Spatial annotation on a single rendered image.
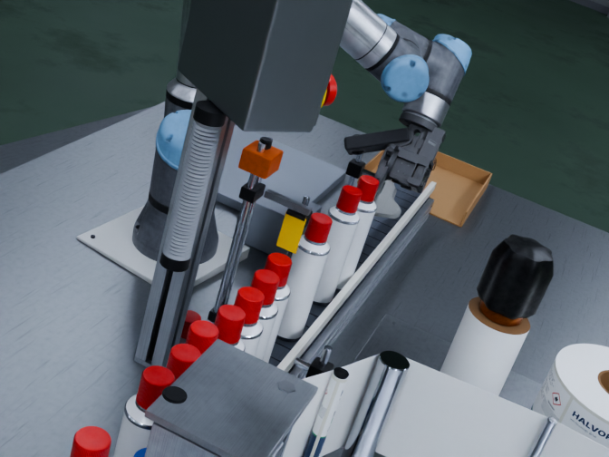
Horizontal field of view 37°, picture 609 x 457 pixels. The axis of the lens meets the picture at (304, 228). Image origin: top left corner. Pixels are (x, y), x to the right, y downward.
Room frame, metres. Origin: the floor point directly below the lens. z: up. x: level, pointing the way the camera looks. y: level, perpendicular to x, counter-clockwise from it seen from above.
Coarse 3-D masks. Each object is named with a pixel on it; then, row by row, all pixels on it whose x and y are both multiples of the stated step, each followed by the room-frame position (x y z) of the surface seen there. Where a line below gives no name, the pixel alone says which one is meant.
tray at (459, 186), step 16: (448, 160) 2.19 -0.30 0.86; (432, 176) 2.12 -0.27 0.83; (448, 176) 2.15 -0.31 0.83; (464, 176) 2.18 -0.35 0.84; (480, 176) 2.17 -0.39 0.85; (432, 192) 2.01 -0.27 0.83; (448, 192) 2.04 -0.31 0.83; (464, 192) 2.08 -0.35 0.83; (480, 192) 2.03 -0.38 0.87; (432, 208) 1.93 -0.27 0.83; (448, 208) 1.95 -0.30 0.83; (464, 208) 1.98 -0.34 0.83
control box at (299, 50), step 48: (192, 0) 1.03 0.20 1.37; (240, 0) 0.96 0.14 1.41; (288, 0) 0.92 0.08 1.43; (336, 0) 0.96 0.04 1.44; (192, 48) 1.02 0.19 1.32; (240, 48) 0.94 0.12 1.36; (288, 48) 0.93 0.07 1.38; (336, 48) 0.97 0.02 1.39; (240, 96) 0.92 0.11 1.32; (288, 96) 0.94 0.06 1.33
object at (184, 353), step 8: (184, 344) 0.79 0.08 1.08; (176, 352) 0.77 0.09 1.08; (184, 352) 0.78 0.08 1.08; (192, 352) 0.78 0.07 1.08; (168, 360) 0.77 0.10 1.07; (176, 360) 0.76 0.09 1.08; (184, 360) 0.76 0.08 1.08; (192, 360) 0.77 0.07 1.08; (168, 368) 0.77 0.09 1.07; (176, 368) 0.76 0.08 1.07; (184, 368) 0.76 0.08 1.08; (176, 376) 0.76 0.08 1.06
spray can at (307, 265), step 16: (320, 224) 1.17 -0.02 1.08; (304, 240) 1.17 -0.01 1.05; (320, 240) 1.17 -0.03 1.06; (304, 256) 1.16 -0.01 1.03; (320, 256) 1.16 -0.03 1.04; (304, 272) 1.16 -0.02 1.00; (320, 272) 1.17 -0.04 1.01; (304, 288) 1.16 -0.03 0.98; (288, 304) 1.16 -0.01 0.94; (304, 304) 1.16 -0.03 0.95; (288, 320) 1.16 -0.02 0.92; (304, 320) 1.17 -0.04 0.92; (288, 336) 1.16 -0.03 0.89
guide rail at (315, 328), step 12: (420, 204) 1.76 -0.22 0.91; (408, 216) 1.66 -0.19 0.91; (396, 228) 1.59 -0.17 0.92; (384, 240) 1.52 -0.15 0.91; (372, 252) 1.46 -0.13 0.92; (372, 264) 1.44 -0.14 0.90; (360, 276) 1.36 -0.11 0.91; (348, 288) 1.31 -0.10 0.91; (336, 300) 1.26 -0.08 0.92; (324, 312) 1.21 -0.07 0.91; (324, 324) 1.20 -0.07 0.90; (312, 336) 1.14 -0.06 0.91; (300, 348) 1.10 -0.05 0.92; (288, 360) 1.06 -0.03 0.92
